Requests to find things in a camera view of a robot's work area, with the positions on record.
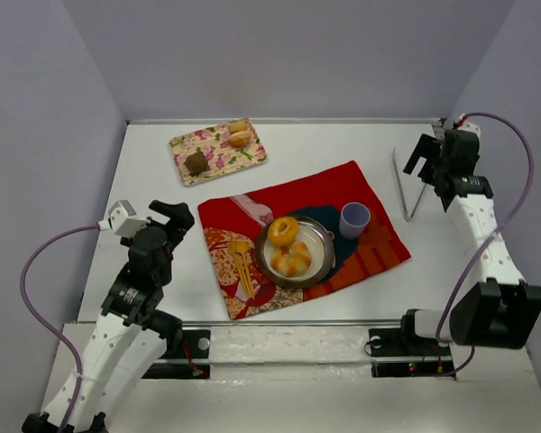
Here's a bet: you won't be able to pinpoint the metal tongs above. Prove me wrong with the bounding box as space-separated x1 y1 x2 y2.
391 148 426 223

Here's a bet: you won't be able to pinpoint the orange ring bagel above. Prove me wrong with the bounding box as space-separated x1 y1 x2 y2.
267 216 298 247

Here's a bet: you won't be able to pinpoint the striped twisted bread roll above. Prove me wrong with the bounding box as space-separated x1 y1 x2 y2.
270 241 312 278

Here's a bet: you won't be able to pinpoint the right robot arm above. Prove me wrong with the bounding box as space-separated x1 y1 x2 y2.
401 121 541 349

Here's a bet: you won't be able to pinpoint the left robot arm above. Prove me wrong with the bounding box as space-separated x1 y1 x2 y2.
20 200 195 432

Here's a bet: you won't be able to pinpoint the brown chocolate bread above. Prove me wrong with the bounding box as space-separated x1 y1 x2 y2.
184 151 208 176

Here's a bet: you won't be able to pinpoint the red patterned cloth mat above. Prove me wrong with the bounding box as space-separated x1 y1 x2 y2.
198 161 411 319

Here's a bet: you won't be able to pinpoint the yellow plastic fork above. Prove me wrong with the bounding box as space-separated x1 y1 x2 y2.
228 238 254 299

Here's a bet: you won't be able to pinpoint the floral serving tray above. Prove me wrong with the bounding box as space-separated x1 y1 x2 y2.
169 118 267 187

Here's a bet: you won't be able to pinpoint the lavender plastic cup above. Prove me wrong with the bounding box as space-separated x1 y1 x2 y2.
339 202 371 240

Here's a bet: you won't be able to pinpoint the flat tan bun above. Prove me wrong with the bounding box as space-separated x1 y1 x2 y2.
228 131 252 148

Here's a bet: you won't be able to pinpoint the pale round bun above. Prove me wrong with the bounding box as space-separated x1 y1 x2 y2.
227 118 250 134

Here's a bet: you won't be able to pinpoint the round metal plate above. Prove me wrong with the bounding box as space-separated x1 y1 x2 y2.
254 216 335 289

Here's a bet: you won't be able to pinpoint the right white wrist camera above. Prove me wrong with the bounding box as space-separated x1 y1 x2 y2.
454 116 481 138

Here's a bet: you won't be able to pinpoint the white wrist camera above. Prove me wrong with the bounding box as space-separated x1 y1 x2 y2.
97 199 150 239
454 116 481 138

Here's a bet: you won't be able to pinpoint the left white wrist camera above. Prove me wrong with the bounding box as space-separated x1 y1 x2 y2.
97 199 150 239

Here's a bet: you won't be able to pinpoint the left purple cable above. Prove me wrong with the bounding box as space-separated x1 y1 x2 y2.
19 225 107 433

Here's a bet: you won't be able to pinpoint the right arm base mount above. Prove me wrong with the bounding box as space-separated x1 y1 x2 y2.
363 327 454 378

